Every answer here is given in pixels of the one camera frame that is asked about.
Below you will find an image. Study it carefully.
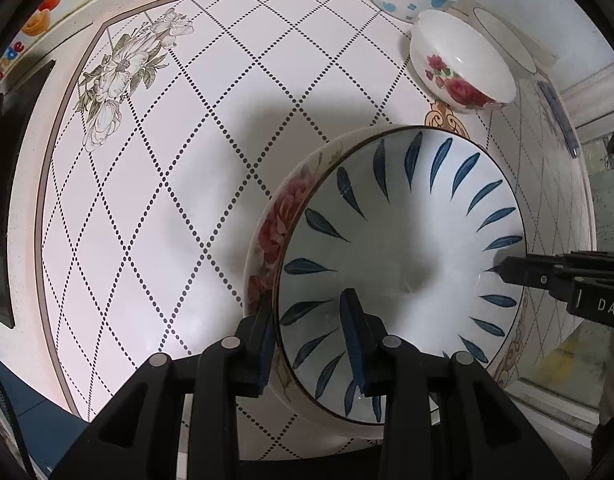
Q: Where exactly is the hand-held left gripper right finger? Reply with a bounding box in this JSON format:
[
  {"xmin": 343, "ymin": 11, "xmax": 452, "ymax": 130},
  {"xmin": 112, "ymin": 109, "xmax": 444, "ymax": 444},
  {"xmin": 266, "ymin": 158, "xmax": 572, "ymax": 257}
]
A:
[{"xmin": 338, "ymin": 289, "xmax": 570, "ymax": 480}]

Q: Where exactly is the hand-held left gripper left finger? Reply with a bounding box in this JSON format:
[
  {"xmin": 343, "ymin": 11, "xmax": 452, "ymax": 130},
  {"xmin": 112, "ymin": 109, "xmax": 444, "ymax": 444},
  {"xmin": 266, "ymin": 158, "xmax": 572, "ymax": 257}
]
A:
[{"xmin": 52, "ymin": 304, "xmax": 278, "ymax": 480}]

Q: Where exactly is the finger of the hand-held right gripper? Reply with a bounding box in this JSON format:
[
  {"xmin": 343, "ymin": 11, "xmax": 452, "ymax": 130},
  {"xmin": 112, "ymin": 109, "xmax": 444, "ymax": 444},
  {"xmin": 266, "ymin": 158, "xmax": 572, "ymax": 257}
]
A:
[{"xmin": 487, "ymin": 251, "xmax": 614, "ymax": 302}]

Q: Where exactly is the large blue leaf pattern bowl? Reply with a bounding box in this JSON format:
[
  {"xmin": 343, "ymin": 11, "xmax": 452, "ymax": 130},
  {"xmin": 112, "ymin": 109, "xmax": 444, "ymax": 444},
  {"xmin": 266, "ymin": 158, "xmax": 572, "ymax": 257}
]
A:
[{"xmin": 243, "ymin": 124, "xmax": 528, "ymax": 442}]

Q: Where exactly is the blue pen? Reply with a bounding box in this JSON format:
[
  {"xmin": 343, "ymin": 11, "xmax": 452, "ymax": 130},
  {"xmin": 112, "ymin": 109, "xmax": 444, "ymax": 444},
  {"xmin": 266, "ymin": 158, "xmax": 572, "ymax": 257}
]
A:
[{"xmin": 537, "ymin": 80, "xmax": 582, "ymax": 158}]

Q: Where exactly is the white bowl red rose print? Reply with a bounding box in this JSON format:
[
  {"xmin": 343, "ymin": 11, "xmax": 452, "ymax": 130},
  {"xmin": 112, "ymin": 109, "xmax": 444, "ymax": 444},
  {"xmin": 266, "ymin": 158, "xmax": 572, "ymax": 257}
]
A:
[{"xmin": 409, "ymin": 9, "xmax": 518, "ymax": 112}]

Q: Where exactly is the white plate dark rim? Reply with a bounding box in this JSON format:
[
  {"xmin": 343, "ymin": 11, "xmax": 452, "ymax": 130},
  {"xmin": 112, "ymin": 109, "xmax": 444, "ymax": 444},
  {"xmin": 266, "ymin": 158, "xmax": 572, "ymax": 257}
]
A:
[{"xmin": 473, "ymin": 7, "xmax": 538, "ymax": 77}]

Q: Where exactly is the printed sheet with orange fruit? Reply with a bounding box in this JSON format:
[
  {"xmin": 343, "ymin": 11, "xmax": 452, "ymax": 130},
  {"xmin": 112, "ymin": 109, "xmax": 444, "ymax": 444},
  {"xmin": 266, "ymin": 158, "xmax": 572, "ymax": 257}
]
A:
[{"xmin": 0, "ymin": 0, "xmax": 63, "ymax": 103}]

